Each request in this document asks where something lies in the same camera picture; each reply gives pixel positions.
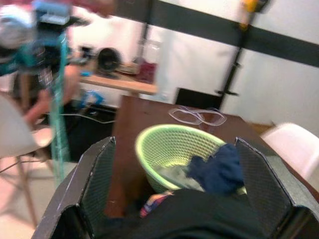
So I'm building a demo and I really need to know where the black box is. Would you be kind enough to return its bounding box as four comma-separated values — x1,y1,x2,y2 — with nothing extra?
175,87,223,111

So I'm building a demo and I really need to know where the teal plastic hanger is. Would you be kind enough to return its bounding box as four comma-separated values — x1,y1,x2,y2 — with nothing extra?
48,32,72,184

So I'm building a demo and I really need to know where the yellow clamp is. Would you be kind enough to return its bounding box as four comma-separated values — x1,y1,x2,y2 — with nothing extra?
238,0,264,32

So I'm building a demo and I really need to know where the dark blue garment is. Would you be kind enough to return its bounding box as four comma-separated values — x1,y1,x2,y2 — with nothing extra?
186,143,246,196

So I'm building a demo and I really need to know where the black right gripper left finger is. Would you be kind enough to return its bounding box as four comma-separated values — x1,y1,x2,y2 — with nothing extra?
31,136,117,239

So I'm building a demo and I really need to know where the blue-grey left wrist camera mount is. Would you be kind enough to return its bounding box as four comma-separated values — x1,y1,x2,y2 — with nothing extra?
33,0,73,25

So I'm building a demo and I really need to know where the green plastic laundry basket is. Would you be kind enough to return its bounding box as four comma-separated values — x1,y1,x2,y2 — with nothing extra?
135,123,247,196

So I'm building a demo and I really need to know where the black printed t-shirt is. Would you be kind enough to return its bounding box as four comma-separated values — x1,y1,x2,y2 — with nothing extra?
96,188,277,239

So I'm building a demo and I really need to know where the black stand pole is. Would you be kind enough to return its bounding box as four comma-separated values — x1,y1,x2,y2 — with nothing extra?
216,23,252,97

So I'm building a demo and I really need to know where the black round fan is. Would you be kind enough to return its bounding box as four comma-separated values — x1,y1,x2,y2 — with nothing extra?
96,47,123,75

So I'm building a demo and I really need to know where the pink and blue striped garment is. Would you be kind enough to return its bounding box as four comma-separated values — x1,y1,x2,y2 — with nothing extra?
139,190,175,219

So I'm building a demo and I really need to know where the light wooden desk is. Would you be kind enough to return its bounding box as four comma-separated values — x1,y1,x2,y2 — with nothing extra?
79,74,160,96

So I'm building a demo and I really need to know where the white shell chair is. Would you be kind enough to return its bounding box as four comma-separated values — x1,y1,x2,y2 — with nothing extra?
0,94,57,229
260,122,319,194

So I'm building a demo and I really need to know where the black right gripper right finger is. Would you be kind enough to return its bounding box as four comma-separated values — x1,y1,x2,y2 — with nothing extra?
233,136,319,239

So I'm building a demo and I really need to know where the pale grey cloth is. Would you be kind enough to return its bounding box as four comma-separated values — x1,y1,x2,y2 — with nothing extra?
154,166,201,190

